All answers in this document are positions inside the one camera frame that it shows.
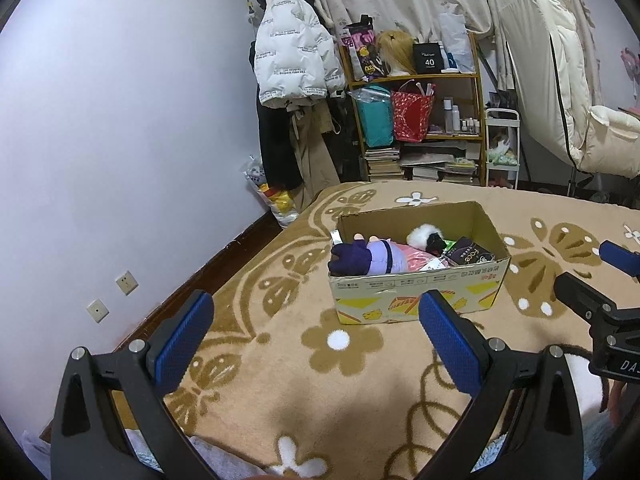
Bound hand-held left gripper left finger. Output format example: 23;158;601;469
50;290;216;480

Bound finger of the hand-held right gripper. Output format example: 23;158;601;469
598;240;640;278
552;271;618;328

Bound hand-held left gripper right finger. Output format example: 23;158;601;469
415;290;585;480

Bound pink tissue pack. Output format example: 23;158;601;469
400;247;448;273

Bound printed cardboard box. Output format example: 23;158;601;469
327;201;512;326

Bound black tissue pack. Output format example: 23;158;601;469
442;236;497;267

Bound black and white fluffy plush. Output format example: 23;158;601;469
406;224;447;256

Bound white-haired plush doll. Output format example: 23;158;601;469
328;232;416;277

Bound person's right hand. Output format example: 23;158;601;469
606;380;633;428

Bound black and white fluffy garment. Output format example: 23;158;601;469
542;342;616;413

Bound beige flower-patterned blanket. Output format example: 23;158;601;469
40;180;640;480

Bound white utility cart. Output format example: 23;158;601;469
484;108;521;190

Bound plastic bag of toys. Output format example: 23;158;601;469
244;157;301;228

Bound cream padded folding chair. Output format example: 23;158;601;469
497;0;640;201

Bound pile of papers and magazines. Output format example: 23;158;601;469
400;140;483;184

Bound stack of books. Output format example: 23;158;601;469
364;145;405;181

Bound wooden shelf unit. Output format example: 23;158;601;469
339;32;488;187

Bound black coat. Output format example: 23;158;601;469
256;95;306;191

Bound beige coat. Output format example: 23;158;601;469
287;105;341;211

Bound black bag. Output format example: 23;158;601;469
327;95;366;183

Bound red patterned bag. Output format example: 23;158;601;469
391;82;437;143

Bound teal bag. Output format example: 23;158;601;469
352;86;396;147

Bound white paper bag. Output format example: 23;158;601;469
439;11;476;73

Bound black box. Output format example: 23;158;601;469
412;41;446;75

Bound blonde wig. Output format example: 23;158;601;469
376;30;417;78

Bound colourful printed packet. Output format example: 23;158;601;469
342;15;386;81

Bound white puffer jacket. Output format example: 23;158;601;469
254;0;346;110

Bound pink wall decoration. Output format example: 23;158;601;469
620;46;640;78

